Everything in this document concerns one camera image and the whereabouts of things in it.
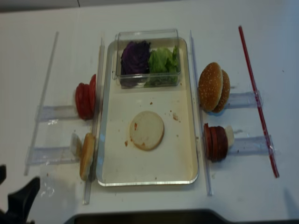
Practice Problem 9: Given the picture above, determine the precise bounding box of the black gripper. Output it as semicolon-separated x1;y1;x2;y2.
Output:
0;177;40;224

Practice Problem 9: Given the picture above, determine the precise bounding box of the bun half slice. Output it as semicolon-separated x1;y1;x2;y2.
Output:
129;111;164;151

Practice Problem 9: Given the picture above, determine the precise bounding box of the clear lane tomato left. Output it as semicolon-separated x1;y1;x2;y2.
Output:
35;105;79;122

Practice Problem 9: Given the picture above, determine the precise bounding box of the middle tomato slice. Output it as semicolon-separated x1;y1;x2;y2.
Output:
83;84;93;120

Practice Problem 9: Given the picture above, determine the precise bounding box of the tomato slice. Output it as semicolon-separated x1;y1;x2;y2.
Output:
83;84;93;120
89;74;96;113
75;83;84;119

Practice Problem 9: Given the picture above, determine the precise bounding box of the rear tomato slice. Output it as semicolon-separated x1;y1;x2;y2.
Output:
75;83;84;119

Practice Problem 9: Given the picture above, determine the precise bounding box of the front tomato slice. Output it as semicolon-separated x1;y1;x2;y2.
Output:
89;74;96;113

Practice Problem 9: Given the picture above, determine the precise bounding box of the green lettuce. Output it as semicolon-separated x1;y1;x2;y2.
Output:
144;46;178;87

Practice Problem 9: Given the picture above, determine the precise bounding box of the meat patty stack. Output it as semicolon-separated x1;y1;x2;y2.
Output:
204;123;228;162

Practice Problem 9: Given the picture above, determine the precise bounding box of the clear tape patch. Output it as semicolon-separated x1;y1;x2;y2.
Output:
38;173;55;198

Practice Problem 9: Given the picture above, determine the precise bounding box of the clear lane bun left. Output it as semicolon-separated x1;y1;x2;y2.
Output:
25;147;79;166

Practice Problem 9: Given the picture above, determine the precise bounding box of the white pusher block bun lane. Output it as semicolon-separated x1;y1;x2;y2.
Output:
70;133;82;157

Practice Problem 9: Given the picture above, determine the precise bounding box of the cream metal tray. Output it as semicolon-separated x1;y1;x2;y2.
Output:
96;38;199;187

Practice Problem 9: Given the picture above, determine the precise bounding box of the purple cabbage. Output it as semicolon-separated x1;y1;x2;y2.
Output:
120;41;150;88

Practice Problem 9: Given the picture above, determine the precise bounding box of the clear plastic vegetable box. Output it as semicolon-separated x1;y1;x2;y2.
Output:
112;29;181;89

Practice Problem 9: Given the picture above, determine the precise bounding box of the white pusher block patty lane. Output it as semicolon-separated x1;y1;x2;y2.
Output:
224;126;235;149

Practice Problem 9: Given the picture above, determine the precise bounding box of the sesame bun front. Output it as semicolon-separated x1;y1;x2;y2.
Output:
198;62;223;112

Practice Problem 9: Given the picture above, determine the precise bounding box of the clear lane patty right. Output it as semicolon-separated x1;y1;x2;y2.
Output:
227;136;268;156

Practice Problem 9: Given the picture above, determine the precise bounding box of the sesame bun rear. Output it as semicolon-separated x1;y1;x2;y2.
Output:
212;70;230;113

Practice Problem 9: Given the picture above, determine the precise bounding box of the clear lane sesame bun right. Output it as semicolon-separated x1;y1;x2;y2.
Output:
224;91;263;109

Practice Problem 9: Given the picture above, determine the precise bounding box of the clear inner right rail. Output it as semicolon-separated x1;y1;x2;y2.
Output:
189;30;213;196

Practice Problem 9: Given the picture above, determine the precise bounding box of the red outer right rail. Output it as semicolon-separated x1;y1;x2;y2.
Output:
238;26;280;178

